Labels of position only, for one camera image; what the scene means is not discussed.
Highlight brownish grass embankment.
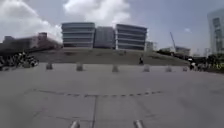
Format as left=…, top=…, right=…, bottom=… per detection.
left=29, top=47, right=189, bottom=67

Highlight grey concrete pavement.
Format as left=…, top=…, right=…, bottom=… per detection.
left=0, top=63, right=224, bottom=128

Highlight person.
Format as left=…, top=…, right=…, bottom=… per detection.
left=138, top=55, right=145, bottom=66

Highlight row of concrete bollards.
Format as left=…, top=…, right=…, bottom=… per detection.
left=45, top=61, right=189, bottom=73

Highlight dark glass striped building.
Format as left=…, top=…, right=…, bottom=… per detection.
left=60, top=21, right=148, bottom=51

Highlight robot's own part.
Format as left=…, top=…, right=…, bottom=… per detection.
left=133, top=119, right=144, bottom=128
left=69, top=119, right=81, bottom=128

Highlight construction crane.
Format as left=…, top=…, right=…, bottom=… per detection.
left=169, top=31, right=178, bottom=51

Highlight low dark building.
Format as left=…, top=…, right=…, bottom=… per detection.
left=0, top=32, right=63, bottom=52

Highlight group of people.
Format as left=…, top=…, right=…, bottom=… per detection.
left=188, top=58, right=209, bottom=72

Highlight green bushes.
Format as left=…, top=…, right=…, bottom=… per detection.
left=204, top=53, right=224, bottom=71

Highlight tall pale building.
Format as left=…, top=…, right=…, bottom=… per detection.
left=207, top=8, right=224, bottom=56

